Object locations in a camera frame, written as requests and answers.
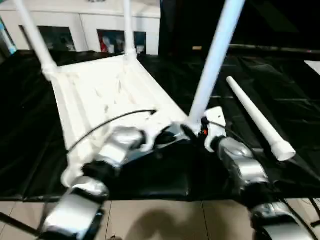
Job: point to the large black backdrop sheet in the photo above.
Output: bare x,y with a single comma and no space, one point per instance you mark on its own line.
275,20

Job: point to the white flat board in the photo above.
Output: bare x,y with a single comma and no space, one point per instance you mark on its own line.
312,64

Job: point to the black plastic table mat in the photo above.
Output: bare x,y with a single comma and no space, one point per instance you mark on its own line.
162,175

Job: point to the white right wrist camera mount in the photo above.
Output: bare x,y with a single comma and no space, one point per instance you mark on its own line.
216,120

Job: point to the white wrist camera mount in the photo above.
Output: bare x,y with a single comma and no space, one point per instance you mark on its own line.
216,120
150,135

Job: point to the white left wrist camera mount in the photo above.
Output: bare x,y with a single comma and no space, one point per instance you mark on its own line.
150,135

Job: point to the small tan label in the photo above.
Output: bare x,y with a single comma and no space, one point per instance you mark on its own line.
197,47

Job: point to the white plastic table top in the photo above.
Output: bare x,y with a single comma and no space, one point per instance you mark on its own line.
100,87

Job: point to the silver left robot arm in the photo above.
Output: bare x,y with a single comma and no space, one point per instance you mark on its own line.
115,147

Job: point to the white plastic table leg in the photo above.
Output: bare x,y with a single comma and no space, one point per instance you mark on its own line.
128,30
215,57
255,112
35,35

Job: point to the red cabinet item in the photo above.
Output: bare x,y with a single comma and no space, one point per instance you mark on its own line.
103,45

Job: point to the dark patterned ornament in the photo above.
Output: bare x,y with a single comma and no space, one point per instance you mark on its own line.
96,1

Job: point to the long dark metal rod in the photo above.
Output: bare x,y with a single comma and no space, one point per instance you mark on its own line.
275,48

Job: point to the white glass-door cabinet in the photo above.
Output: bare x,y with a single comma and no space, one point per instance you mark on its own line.
82,17

